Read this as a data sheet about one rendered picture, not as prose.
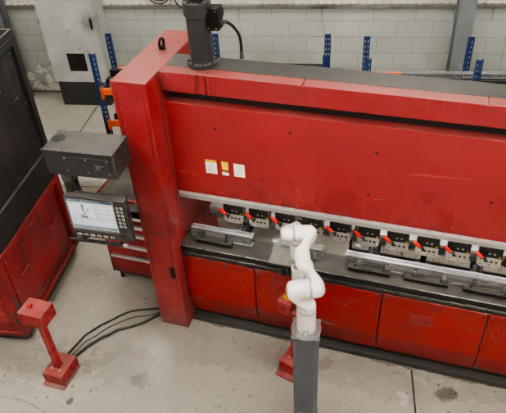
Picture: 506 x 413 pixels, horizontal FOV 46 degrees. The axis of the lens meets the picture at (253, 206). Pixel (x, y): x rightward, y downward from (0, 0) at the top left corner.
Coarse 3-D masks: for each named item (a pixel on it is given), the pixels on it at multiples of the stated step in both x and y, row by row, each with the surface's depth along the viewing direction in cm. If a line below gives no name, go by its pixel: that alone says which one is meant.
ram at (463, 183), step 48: (192, 144) 413; (240, 144) 400; (288, 144) 388; (336, 144) 376; (384, 144) 365; (432, 144) 355; (480, 144) 345; (192, 192) 441; (240, 192) 426; (288, 192) 412; (336, 192) 399; (384, 192) 387; (432, 192) 375; (480, 192) 364
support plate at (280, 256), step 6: (276, 246) 439; (276, 252) 433; (282, 252) 433; (288, 252) 432; (270, 258) 429; (276, 258) 428; (282, 258) 428; (288, 258) 428; (276, 264) 424; (282, 264) 423; (288, 264) 423
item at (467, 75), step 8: (408, 72) 546; (416, 72) 545; (424, 72) 544; (432, 72) 543; (440, 72) 542; (448, 72) 541; (456, 72) 541; (464, 72) 540; (472, 72) 539; (488, 72) 537; (496, 72) 536; (504, 72) 535; (480, 80) 523; (488, 80) 522; (496, 80) 521; (504, 80) 521
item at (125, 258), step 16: (128, 176) 522; (96, 192) 503; (112, 192) 505; (128, 192) 504; (112, 240) 529; (144, 240) 516; (112, 256) 544; (128, 256) 534; (144, 256) 529; (128, 272) 550; (144, 272) 543
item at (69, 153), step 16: (48, 144) 386; (64, 144) 385; (80, 144) 384; (96, 144) 383; (112, 144) 382; (48, 160) 387; (64, 160) 383; (80, 160) 380; (96, 160) 377; (112, 160) 374; (128, 160) 396; (64, 176) 405; (96, 176) 386; (112, 176) 383
